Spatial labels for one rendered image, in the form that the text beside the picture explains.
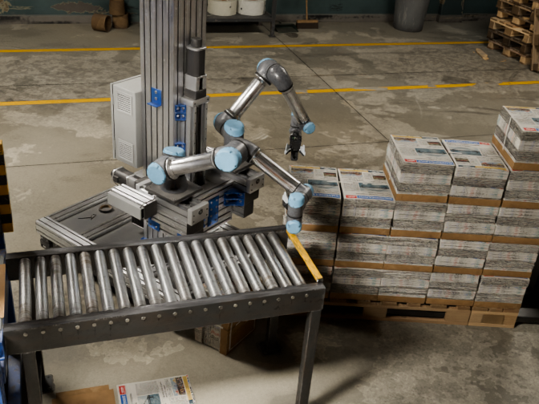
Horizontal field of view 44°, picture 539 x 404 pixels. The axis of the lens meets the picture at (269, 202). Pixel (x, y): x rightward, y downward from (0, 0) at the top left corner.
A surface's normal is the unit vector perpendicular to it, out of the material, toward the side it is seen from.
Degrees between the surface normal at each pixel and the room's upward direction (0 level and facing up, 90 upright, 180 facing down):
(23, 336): 90
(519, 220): 90
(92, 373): 0
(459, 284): 89
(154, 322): 90
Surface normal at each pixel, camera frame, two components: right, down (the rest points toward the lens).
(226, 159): -0.25, 0.41
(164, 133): -0.60, 0.35
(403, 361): 0.07, -0.87
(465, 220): 0.00, 0.48
